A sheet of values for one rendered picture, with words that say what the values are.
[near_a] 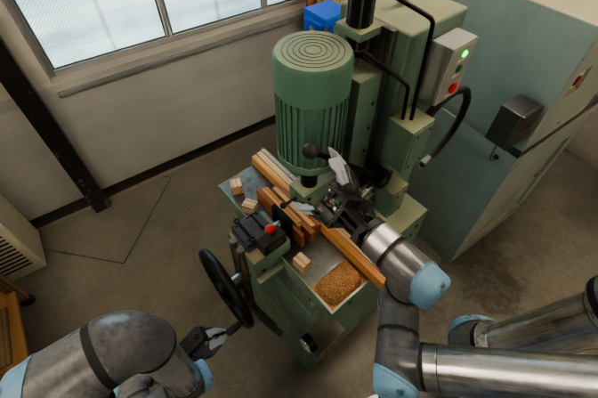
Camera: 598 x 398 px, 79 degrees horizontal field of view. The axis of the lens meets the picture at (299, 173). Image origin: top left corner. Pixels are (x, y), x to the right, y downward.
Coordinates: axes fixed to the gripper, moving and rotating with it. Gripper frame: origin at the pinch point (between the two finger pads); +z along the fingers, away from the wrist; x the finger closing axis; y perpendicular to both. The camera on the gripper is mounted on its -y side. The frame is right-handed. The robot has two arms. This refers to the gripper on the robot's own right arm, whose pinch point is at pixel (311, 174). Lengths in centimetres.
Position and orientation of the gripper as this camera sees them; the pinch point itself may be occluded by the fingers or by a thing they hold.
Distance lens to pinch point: 80.7
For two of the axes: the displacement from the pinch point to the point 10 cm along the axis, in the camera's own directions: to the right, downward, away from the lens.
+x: -5.3, 8.0, 2.7
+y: -5.6, -1.0, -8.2
